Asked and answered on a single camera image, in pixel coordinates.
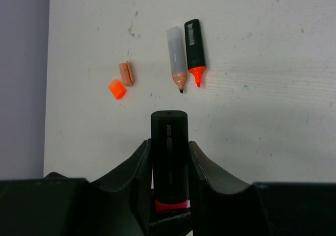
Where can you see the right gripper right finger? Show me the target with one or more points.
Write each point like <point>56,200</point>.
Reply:
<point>222,204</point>

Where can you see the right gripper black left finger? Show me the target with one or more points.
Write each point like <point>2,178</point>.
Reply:
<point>117,203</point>

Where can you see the black neon pink highlighter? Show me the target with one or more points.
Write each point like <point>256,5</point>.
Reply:
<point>169,147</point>

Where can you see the neon orange highlighter cap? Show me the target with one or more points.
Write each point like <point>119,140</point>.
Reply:
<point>117,89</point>

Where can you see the pastel orange highlighter cap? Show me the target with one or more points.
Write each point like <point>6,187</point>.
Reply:
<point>126,74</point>

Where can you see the black neon orange highlighter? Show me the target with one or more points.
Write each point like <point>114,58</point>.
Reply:
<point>195,55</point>

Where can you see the pastel orange highlighter body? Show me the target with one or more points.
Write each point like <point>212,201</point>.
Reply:
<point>177,57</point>

